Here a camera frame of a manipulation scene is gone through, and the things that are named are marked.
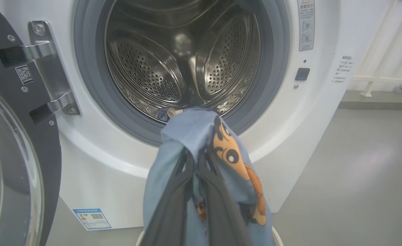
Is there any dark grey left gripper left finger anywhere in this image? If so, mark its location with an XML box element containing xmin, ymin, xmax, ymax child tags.
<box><xmin>141</xmin><ymin>150</ymin><xmax>194</xmax><ymax>246</ymax></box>

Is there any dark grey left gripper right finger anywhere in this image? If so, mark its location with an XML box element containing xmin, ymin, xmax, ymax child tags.
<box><xmin>199</xmin><ymin>150</ymin><xmax>252</xmax><ymax>246</ymax></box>

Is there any blue cartoon print garment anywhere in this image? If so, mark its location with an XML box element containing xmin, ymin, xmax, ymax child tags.
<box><xmin>143</xmin><ymin>108</ymin><xmax>276</xmax><ymax>246</ymax></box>

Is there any black glass washing machine door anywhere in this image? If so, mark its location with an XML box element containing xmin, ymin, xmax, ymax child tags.
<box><xmin>0</xmin><ymin>0</ymin><xmax>62</xmax><ymax>246</ymax></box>

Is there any white washing machine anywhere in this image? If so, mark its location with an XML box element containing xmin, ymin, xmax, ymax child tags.
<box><xmin>0</xmin><ymin>0</ymin><xmax>356</xmax><ymax>231</ymax></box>

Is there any steel washing machine drum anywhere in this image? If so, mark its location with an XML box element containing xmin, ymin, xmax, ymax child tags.
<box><xmin>105</xmin><ymin>0</ymin><xmax>261</xmax><ymax>118</ymax></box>

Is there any black door latch socket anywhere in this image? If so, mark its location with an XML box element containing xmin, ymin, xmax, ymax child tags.
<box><xmin>295</xmin><ymin>67</ymin><xmax>310</xmax><ymax>81</ymax></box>

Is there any grey rubber door gasket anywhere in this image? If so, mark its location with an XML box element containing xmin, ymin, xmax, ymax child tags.
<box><xmin>74</xmin><ymin>0</ymin><xmax>290</xmax><ymax>146</ymax></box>

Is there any chrome door hinge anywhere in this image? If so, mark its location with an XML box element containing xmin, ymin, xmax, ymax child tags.
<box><xmin>0</xmin><ymin>20</ymin><xmax>82</xmax><ymax>123</ymax></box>

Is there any blue energy label sticker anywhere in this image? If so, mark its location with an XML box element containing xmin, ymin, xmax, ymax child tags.
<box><xmin>73</xmin><ymin>208</ymin><xmax>112</xmax><ymax>231</ymax></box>

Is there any white QR code sticker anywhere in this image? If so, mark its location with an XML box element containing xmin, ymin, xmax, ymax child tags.
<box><xmin>15</xmin><ymin>65</ymin><xmax>35</xmax><ymax>85</ymax></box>

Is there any white metal railing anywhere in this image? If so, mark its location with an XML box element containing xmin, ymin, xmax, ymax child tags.
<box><xmin>353</xmin><ymin>0</ymin><xmax>402</xmax><ymax>98</ymax></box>

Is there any grey warning label sticker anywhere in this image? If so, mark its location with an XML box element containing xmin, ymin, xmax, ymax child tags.
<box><xmin>297</xmin><ymin>0</ymin><xmax>315</xmax><ymax>52</ymax></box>

